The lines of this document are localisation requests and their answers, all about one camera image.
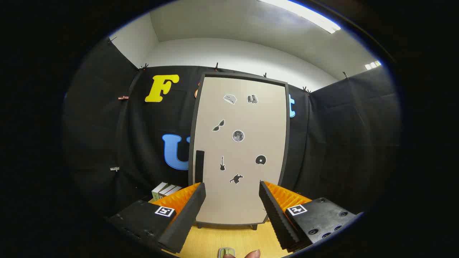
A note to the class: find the silver cloth clip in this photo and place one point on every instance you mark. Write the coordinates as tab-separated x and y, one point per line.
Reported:
114	168

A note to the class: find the brown book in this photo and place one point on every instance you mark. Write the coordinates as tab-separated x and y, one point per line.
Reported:
166	190
174	190

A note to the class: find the long ceiling light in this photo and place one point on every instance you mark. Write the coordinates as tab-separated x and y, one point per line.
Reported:
308	16

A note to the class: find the small ceiling light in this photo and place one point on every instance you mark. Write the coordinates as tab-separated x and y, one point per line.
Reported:
373	65

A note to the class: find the green book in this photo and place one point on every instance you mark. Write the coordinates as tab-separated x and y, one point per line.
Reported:
157	190

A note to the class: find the clear green oval case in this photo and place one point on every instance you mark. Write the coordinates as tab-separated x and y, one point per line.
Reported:
226	252

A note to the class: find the black backdrop cloth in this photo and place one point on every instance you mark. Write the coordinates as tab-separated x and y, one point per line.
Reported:
150	136

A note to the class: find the dark grey cabinet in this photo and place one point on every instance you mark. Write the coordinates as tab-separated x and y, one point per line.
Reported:
192	136

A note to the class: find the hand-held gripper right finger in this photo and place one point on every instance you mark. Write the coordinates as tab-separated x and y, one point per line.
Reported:
276	218

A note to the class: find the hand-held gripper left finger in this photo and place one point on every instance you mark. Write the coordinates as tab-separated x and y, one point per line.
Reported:
186	218

